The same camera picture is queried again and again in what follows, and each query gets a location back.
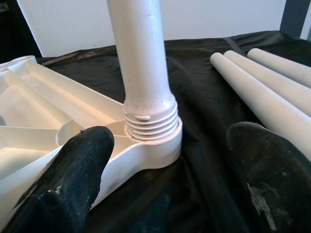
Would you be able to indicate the black plastic table cover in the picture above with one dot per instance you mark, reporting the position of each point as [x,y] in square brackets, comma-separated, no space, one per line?
[206,109]

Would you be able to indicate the white plastic children table top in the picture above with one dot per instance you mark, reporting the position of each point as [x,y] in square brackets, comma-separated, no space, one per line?
[48,104]

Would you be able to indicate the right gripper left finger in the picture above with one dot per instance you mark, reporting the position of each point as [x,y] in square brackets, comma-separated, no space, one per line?
[68,182]

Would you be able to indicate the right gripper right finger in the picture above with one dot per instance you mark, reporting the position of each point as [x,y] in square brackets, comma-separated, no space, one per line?
[272,189]

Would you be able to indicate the white plastic table leg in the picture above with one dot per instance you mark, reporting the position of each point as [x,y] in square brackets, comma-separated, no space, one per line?
[291,69]
[279,78]
[267,99]
[143,60]

